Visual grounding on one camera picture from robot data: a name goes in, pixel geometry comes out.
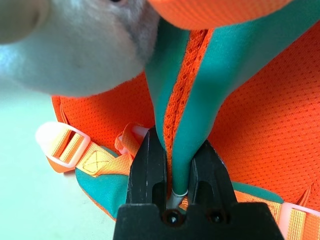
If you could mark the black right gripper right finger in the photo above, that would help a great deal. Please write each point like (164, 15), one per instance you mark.
(212, 177)

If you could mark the orange and teal backpack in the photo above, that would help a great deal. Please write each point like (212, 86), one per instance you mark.
(262, 125)

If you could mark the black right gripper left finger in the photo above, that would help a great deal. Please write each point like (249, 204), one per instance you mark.
(146, 170)

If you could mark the grey plush dolphin toy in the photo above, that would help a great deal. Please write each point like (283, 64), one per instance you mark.
(75, 50)

